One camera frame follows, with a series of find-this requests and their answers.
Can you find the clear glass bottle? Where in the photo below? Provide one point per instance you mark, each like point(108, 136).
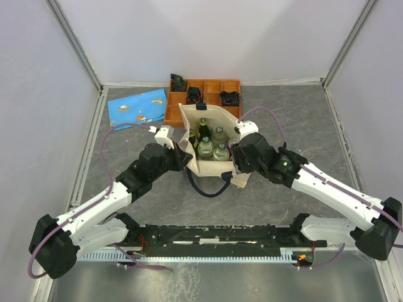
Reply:
point(205, 149)
point(221, 153)

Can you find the light blue cable duct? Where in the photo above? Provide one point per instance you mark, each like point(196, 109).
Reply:
point(111, 254)

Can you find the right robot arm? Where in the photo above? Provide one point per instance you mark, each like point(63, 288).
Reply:
point(372, 224)

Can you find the dark rolled sock right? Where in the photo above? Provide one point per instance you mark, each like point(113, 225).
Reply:
point(230, 98)

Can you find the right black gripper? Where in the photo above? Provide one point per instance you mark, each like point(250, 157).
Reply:
point(238, 156)

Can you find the clear bottle green cap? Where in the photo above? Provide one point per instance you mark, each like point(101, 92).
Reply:
point(219, 136)

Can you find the blue patterned cloth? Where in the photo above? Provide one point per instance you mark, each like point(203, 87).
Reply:
point(143, 108)

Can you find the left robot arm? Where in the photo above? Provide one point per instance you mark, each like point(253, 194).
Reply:
point(57, 243)

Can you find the dark rolled sock middle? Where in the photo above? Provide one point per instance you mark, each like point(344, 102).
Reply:
point(194, 95)

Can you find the cream canvas tote bag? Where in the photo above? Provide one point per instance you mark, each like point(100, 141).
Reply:
point(225, 170)

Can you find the small green cap bottle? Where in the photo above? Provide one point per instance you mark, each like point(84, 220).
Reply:
point(193, 139)

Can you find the dark rolled sock back-left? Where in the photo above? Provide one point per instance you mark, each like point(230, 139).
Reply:
point(178, 84)

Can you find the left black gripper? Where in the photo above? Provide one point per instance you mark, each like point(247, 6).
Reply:
point(181, 158)

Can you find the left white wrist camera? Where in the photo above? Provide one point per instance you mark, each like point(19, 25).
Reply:
point(163, 135)

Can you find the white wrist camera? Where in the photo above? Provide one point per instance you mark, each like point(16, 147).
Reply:
point(246, 128)
point(163, 135)

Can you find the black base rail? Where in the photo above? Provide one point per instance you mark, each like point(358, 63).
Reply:
point(217, 240)

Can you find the wooden compartment tray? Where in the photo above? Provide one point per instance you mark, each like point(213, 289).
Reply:
point(210, 91)

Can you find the dark green glass bottle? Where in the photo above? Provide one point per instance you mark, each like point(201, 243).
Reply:
point(203, 130)

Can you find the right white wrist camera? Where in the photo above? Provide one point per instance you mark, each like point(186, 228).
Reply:
point(246, 128)

